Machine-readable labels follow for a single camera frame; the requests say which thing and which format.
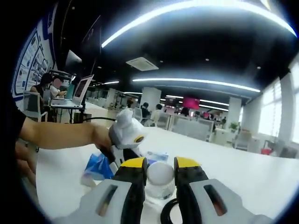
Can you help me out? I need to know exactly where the long curved ceiling light strip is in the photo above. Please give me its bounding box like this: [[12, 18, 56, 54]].
[[132, 78, 261, 93], [101, 0, 297, 49]]

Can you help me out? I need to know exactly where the white square pillar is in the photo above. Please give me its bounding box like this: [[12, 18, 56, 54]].
[[228, 97, 243, 131], [141, 87, 162, 112]]

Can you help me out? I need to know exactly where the white office chair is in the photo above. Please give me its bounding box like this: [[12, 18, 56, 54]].
[[23, 90, 49, 122]]

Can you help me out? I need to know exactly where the clear plastic water bottle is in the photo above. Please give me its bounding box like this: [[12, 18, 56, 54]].
[[145, 162, 178, 201]]

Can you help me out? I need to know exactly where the black monitor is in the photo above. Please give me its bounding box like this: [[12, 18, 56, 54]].
[[65, 50, 82, 68]]

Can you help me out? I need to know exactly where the square ceiling air vent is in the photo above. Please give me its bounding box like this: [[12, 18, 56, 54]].
[[126, 56, 159, 71]]

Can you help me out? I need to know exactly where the blue plastic snack bag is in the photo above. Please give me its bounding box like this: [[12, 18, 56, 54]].
[[80, 153, 115, 187]]

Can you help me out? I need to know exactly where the white table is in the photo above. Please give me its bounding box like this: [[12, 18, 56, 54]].
[[36, 127, 299, 221]]

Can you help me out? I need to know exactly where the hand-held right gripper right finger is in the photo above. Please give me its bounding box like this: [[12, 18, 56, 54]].
[[173, 156, 246, 224]]

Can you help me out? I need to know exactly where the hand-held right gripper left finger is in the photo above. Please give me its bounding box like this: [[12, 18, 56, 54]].
[[78, 156, 148, 224]]

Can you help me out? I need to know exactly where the white-framed laptop screen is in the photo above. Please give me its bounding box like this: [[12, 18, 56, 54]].
[[72, 74, 95, 105]]

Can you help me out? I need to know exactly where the pink wall screen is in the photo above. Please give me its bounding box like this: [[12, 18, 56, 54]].
[[183, 96, 201, 109]]

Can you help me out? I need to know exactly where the black hanging banner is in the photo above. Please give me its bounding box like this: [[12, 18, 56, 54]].
[[81, 16, 102, 61]]

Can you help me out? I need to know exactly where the bright window with blinds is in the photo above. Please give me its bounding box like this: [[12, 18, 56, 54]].
[[258, 59, 299, 147]]

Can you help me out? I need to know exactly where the white laptop desk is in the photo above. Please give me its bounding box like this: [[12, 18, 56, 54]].
[[50, 100, 87, 124]]

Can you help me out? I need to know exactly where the white office partition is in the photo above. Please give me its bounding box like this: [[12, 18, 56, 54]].
[[172, 116, 214, 142]]

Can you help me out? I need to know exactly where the person's left hand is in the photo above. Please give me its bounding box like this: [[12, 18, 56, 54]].
[[92, 122, 113, 151]]

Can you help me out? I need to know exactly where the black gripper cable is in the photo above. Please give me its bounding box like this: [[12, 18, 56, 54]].
[[80, 116, 116, 123]]

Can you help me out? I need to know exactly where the blue and white wall poster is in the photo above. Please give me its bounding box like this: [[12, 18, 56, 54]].
[[11, 4, 57, 101]]

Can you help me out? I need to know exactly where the packet with blue sponge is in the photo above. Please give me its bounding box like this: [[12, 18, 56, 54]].
[[147, 151, 169, 164]]

